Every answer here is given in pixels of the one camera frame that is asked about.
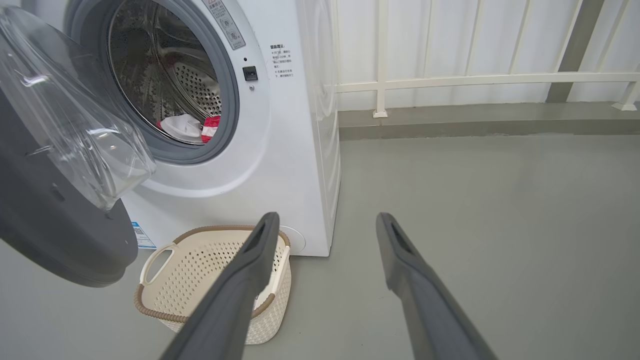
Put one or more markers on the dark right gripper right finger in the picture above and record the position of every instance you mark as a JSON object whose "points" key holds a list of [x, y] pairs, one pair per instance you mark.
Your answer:
{"points": [[430, 320]]}

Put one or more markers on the blue energy label sticker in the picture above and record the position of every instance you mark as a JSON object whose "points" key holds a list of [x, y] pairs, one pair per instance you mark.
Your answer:
{"points": [[142, 236]]}

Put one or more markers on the cream basket with brown rim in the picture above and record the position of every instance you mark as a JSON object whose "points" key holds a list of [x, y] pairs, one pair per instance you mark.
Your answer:
{"points": [[180, 280]]}

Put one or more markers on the white metal railing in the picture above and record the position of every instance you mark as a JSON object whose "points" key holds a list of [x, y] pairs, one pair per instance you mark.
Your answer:
{"points": [[381, 60]]}

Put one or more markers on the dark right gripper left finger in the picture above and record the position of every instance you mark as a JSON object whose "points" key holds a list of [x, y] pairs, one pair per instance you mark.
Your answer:
{"points": [[230, 310]]}

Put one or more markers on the red and white garment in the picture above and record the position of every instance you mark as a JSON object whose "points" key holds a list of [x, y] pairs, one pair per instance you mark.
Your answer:
{"points": [[185, 127]]}

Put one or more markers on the dark round glass washer door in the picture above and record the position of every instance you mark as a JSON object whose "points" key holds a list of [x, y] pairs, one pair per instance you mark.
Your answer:
{"points": [[60, 220]]}

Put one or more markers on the white front-load washing machine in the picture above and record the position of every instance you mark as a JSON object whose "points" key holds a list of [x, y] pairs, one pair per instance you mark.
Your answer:
{"points": [[290, 150]]}

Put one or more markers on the round drain filter cover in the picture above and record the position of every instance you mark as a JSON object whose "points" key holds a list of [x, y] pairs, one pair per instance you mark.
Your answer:
{"points": [[297, 240]]}

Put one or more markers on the grey warning sticker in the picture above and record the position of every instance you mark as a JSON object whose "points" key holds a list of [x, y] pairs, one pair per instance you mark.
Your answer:
{"points": [[227, 22]]}

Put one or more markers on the grey steel post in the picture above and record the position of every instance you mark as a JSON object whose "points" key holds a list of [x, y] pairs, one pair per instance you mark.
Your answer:
{"points": [[575, 50]]}

